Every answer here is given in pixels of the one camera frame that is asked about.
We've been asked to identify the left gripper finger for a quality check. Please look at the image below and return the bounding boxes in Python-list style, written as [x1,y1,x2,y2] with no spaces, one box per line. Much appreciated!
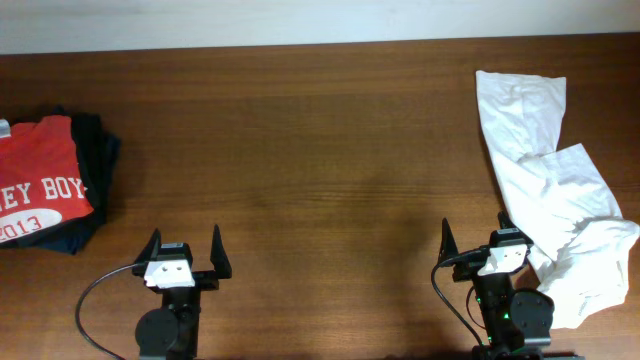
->
[210,225,232,278]
[135,228,161,264]

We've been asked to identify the white t-shirt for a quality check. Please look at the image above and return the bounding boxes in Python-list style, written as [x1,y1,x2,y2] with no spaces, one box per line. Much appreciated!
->
[475,71,639,329]

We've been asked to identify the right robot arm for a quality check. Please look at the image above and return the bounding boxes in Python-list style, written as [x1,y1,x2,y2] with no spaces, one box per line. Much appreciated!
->
[431,212,554,360]

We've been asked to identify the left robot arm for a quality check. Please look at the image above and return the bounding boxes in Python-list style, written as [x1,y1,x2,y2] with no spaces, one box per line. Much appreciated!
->
[132,226,232,360]

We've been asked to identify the dark navy folded clothes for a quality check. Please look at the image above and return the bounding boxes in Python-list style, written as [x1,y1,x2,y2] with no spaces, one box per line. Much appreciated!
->
[1,109,120,255]

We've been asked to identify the red printed folded t-shirt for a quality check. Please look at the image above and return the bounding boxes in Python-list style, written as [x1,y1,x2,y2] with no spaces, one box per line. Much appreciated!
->
[1,115,93,244]

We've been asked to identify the grey folded garment edge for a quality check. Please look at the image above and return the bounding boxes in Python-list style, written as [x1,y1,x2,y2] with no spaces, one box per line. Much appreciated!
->
[0,119,11,139]

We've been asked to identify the right black cable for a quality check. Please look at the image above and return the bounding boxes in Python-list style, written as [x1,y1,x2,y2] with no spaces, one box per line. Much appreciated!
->
[430,249,489,347]

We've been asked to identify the black cable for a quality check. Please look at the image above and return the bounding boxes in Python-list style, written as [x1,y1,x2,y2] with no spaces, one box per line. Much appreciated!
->
[430,249,489,347]
[74,262,139,360]

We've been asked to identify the left black cable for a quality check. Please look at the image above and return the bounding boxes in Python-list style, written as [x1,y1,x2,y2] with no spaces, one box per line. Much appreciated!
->
[74,262,139,360]

